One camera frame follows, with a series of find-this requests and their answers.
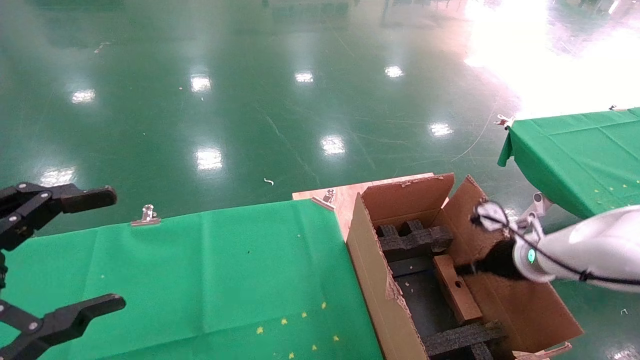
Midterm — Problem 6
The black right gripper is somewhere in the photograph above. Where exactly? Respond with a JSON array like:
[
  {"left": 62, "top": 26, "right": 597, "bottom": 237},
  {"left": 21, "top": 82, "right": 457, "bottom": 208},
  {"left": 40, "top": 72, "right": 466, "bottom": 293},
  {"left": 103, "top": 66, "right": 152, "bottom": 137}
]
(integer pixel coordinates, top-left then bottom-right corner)
[{"left": 455, "top": 238, "right": 524, "bottom": 281}]

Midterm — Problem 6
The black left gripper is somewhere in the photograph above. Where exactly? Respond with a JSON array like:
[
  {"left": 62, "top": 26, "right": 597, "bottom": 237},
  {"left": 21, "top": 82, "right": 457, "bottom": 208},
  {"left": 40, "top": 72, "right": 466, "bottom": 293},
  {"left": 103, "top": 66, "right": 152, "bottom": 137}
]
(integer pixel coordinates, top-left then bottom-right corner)
[{"left": 0, "top": 182, "right": 127, "bottom": 360}]

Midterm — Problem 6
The small cardboard box with hole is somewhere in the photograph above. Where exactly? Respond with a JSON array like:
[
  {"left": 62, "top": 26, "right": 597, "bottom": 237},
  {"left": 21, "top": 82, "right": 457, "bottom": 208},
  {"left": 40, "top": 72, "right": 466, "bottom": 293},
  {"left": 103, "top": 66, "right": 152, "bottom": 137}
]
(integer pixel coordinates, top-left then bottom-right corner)
[{"left": 432, "top": 254, "right": 484, "bottom": 326}]

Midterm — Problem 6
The large open cardboard carton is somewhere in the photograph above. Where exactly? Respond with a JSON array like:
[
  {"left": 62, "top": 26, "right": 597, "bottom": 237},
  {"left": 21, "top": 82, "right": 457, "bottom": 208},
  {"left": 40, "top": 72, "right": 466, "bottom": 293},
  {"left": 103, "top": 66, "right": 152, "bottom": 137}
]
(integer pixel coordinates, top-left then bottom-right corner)
[{"left": 345, "top": 172, "right": 585, "bottom": 360}]

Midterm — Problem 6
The black foam insert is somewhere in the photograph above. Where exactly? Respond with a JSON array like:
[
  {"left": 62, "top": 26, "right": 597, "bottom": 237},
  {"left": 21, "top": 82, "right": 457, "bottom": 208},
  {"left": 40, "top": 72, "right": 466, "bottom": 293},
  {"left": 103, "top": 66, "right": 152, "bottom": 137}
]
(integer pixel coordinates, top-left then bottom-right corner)
[
  {"left": 422, "top": 320, "right": 509, "bottom": 360},
  {"left": 376, "top": 219, "right": 455, "bottom": 264}
]

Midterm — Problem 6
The white metal stand foot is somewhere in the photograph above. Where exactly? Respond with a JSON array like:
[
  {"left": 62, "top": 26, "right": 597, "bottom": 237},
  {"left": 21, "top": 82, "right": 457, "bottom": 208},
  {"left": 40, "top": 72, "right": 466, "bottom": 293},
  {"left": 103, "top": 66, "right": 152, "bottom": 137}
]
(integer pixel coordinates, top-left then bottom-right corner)
[{"left": 516, "top": 192, "right": 554, "bottom": 227}]

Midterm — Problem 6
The wide green table cloth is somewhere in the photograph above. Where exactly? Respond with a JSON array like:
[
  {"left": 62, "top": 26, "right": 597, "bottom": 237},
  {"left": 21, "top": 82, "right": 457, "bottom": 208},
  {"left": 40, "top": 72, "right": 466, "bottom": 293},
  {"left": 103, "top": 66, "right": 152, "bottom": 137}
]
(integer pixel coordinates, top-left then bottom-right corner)
[{"left": 0, "top": 198, "right": 384, "bottom": 360}]

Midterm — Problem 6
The green side table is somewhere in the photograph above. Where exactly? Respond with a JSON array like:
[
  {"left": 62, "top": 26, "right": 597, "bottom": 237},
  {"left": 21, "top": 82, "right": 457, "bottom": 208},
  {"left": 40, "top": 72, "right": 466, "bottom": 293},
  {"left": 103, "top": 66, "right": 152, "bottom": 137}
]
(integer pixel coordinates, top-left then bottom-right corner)
[{"left": 497, "top": 107, "right": 640, "bottom": 220}]

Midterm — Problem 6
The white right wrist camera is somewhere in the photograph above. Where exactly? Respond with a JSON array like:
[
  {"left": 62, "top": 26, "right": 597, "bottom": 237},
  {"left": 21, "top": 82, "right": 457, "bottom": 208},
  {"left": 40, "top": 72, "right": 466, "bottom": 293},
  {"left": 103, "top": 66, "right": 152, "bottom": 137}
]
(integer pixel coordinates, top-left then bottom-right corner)
[{"left": 472, "top": 201, "right": 511, "bottom": 233}]

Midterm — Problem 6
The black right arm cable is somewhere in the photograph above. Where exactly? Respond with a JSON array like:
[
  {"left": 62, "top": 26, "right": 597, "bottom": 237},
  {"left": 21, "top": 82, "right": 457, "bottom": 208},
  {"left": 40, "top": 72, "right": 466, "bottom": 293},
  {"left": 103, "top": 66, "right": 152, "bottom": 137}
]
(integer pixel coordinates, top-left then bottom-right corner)
[{"left": 470, "top": 200, "right": 640, "bottom": 289}]

